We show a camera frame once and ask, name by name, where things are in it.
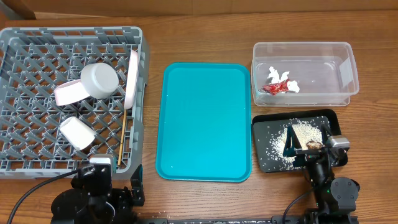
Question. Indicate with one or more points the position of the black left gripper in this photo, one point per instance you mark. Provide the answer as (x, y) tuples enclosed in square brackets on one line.
[(136, 190)]

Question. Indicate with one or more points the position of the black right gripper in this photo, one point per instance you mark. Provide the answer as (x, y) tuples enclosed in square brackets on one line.
[(310, 154)]

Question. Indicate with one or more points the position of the dark food scrap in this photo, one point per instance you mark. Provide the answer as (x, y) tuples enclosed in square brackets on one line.
[(314, 145)]

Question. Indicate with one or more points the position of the white rice pile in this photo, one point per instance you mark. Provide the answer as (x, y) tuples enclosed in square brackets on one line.
[(270, 138)]

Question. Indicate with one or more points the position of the white tissue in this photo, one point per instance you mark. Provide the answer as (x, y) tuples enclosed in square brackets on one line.
[(275, 77)]

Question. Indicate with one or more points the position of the wooden chopstick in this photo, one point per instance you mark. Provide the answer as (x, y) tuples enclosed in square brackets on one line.
[(122, 138)]

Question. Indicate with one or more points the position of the red foil sauce packet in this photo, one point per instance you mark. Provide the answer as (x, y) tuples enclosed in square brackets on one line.
[(276, 88)]

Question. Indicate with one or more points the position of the white paper cup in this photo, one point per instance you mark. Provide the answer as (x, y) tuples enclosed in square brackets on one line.
[(77, 133)]

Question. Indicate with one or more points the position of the grey bowl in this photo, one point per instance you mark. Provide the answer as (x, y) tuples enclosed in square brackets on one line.
[(100, 80)]

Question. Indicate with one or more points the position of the pink plastic bowl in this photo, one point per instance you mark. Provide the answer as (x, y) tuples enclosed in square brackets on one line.
[(70, 92)]

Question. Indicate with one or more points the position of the pink round plate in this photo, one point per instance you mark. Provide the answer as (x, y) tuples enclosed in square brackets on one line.
[(131, 82)]

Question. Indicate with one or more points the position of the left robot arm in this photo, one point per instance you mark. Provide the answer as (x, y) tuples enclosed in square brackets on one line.
[(75, 206)]

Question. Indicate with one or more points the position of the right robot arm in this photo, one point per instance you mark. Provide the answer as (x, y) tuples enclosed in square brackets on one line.
[(335, 197)]

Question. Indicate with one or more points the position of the grey dishwasher rack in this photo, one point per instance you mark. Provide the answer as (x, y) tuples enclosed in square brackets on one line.
[(34, 61)]

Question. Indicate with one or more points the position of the black plastic tray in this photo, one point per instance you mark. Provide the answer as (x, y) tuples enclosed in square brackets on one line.
[(328, 113)]

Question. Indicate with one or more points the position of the clear plastic bin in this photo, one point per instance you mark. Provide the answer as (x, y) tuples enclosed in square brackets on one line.
[(326, 73)]

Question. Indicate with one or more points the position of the teal plastic tray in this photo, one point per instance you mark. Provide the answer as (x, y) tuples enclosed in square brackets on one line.
[(204, 129)]

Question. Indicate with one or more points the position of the black rail at table edge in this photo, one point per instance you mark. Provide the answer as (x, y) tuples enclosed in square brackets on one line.
[(272, 220)]

